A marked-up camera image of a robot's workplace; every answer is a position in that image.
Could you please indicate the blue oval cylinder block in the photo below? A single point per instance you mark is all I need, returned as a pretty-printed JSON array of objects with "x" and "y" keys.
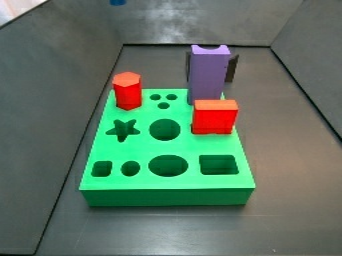
[{"x": 117, "y": 2}]

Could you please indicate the green shape sorter board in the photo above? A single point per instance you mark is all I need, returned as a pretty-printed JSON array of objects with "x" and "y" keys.
[{"x": 149, "y": 162}]

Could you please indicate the red rectangular block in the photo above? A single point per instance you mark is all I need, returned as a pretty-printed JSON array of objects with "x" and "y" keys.
[{"x": 215, "y": 116}]

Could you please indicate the red hexagonal prism block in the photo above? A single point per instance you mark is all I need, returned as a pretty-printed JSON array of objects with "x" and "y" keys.
[{"x": 128, "y": 88}]

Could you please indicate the purple tall notched block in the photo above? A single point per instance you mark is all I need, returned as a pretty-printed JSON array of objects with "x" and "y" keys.
[{"x": 209, "y": 65}]

